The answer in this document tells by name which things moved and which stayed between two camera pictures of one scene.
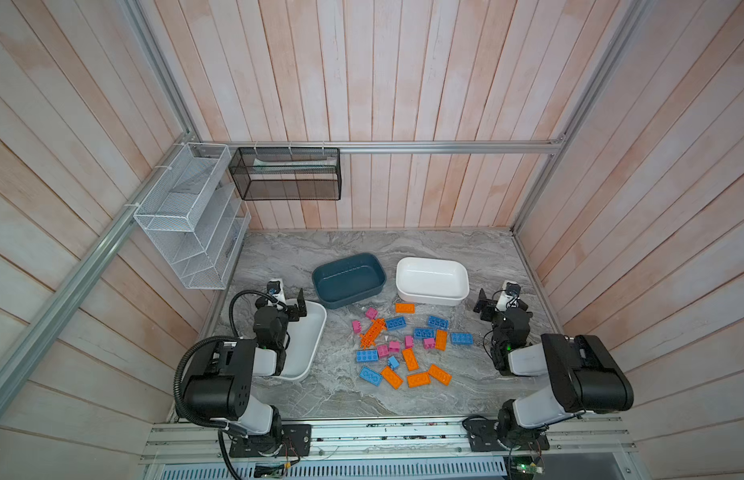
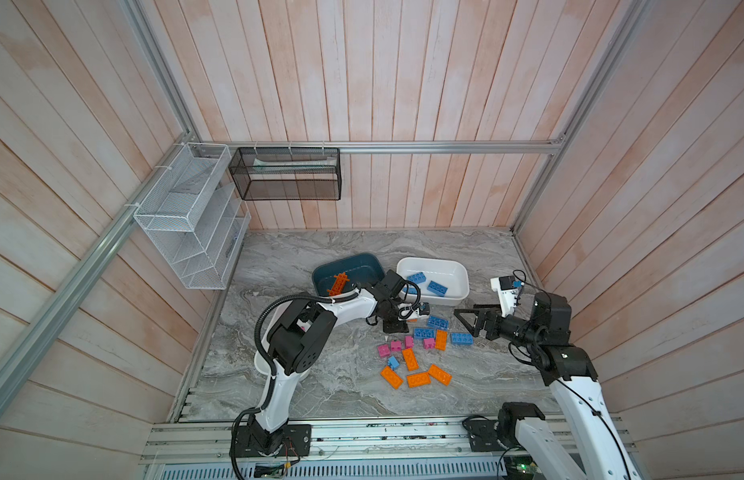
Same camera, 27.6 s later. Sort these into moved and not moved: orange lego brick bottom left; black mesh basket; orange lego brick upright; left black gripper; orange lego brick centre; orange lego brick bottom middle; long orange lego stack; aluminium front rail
Moved: long orange lego stack; left black gripper
Not moved: black mesh basket; orange lego brick upright; orange lego brick bottom left; orange lego brick centre; aluminium front rail; orange lego brick bottom middle
